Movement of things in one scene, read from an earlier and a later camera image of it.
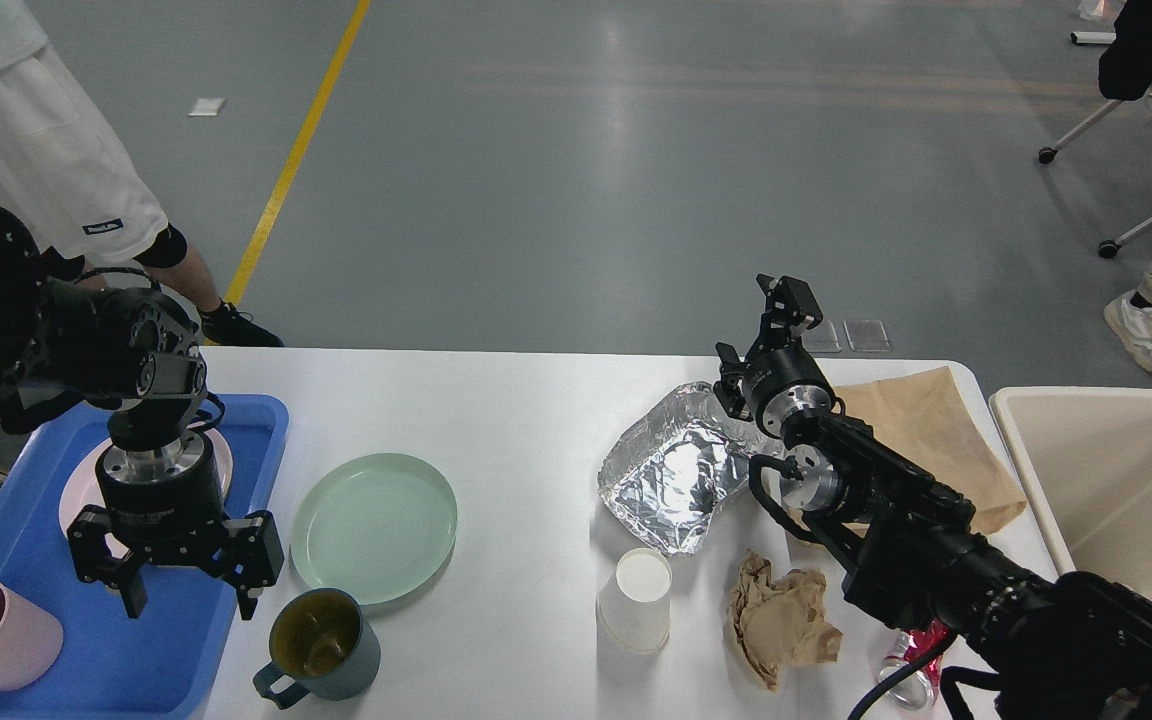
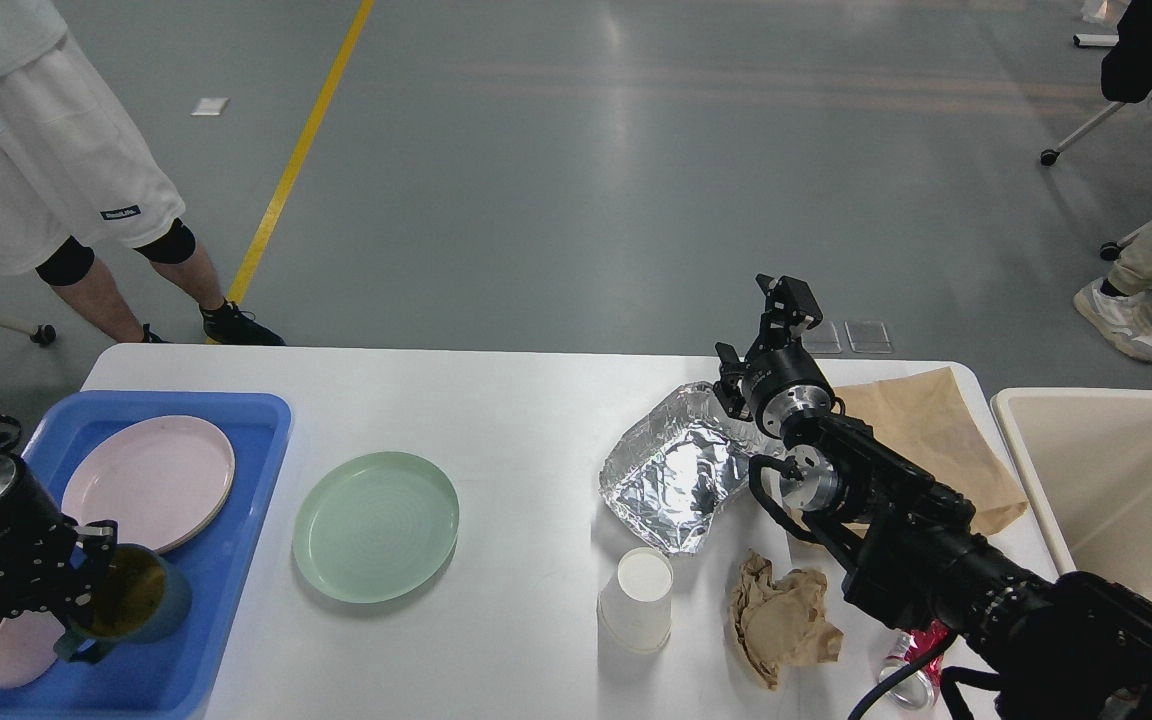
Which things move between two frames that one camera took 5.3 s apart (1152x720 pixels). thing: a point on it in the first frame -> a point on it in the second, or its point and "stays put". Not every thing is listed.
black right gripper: (785, 379) stays put
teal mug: (322, 646) -> (143, 598)
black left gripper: (167, 504) -> (2, 541)
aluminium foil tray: (680, 460) stays put
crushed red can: (916, 688) stays put
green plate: (379, 526) stays put
